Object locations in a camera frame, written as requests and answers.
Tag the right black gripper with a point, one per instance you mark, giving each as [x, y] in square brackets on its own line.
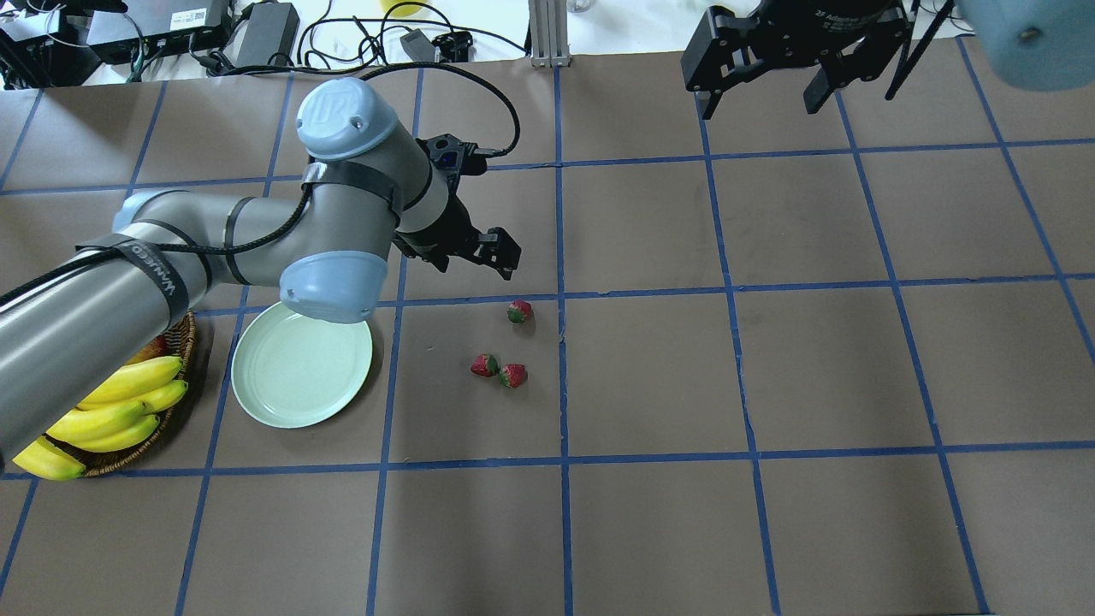
[828, 26]

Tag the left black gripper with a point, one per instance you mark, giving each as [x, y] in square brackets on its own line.
[445, 229]

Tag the strawberry three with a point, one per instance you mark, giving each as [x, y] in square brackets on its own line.
[519, 311]

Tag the strawberry one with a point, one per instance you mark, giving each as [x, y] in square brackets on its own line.
[485, 365]

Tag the strawberry two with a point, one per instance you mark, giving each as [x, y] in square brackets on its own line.
[513, 375]

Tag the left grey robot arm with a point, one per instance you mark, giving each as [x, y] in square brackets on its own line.
[369, 186]

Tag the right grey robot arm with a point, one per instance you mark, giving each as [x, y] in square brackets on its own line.
[1039, 46]

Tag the pale green plate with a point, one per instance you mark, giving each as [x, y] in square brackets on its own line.
[290, 371]

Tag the black power adapter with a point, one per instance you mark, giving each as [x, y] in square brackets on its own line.
[270, 31]

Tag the woven wicker basket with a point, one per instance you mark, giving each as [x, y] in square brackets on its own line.
[182, 340]

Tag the red apple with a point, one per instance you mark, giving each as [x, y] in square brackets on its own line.
[155, 348]

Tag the yellow banana bunch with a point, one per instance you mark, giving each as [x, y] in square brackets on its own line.
[122, 412]

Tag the aluminium frame post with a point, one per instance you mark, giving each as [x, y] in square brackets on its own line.
[548, 34]

